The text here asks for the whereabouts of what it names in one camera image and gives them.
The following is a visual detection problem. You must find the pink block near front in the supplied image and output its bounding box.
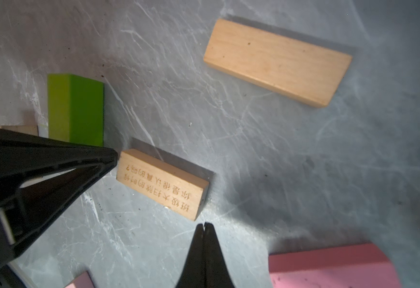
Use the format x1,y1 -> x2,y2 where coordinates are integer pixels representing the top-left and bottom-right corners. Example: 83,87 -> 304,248
65,271 -> 95,288

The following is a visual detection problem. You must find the long natural wood block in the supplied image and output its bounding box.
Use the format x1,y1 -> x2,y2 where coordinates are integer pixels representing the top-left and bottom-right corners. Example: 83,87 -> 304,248
204,19 -> 352,108

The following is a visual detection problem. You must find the pink block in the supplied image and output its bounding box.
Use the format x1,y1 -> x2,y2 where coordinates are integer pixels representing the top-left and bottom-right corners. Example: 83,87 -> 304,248
268,244 -> 402,288
65,271 -> 95,288

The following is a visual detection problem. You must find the pink block near centre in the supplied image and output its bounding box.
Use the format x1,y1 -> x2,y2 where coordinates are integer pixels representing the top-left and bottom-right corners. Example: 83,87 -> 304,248
268,244 -> 402,288

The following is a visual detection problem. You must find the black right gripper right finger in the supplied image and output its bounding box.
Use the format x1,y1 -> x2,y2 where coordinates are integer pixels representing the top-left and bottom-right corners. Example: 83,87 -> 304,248
176,222 -> 235,288

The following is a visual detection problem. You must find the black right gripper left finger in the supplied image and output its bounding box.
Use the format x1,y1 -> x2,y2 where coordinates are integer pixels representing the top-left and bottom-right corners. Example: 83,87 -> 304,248
0,129 -> 118,268

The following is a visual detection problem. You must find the green wood block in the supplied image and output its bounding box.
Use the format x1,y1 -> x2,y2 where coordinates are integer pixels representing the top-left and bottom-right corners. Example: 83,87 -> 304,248
48,74 -> 104,147

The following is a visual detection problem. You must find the engraved natural wood block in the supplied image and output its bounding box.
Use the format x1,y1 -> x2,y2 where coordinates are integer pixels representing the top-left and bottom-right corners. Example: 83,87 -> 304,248
116,149 -> 210,221

